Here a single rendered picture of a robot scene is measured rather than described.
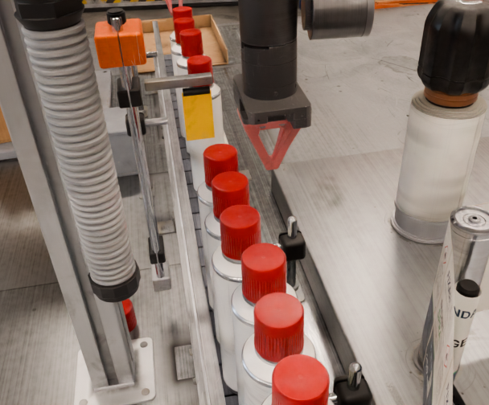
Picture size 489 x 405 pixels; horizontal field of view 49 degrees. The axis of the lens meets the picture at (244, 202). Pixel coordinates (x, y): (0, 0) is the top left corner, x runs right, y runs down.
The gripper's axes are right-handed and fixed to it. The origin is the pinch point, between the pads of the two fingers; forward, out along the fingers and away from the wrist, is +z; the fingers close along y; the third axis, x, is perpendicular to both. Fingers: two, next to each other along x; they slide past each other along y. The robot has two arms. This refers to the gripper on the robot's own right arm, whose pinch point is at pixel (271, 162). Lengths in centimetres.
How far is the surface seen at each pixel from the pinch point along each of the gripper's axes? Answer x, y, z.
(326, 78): -26, 63, 18
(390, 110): -34, 44, 19
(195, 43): 5.7, 26.1, -5.9
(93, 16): 63, 423, 98
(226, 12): -46, 402, 99
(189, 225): 10.5, -2.9, 5.2
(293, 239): -1.8, -3.0, 9.5
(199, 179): 8.0, 14.5, 10.3
